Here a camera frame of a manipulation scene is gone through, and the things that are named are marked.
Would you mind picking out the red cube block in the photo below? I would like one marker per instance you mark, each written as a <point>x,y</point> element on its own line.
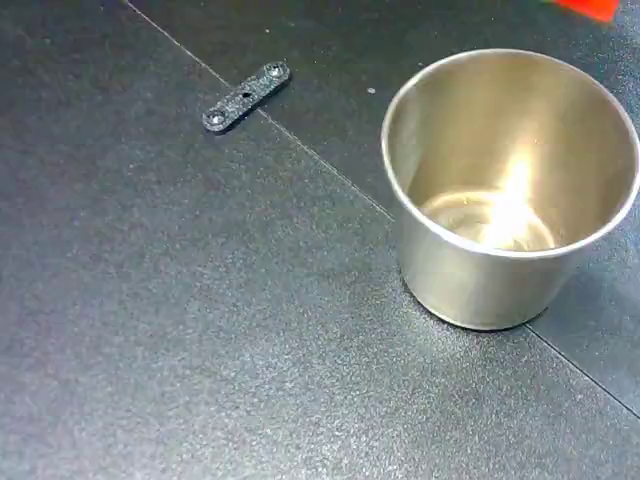
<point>587,7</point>

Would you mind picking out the stainless steel cup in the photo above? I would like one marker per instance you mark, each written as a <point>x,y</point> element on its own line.
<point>500,285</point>

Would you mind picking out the black flat screwed bracket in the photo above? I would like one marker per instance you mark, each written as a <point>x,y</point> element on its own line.
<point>245,97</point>

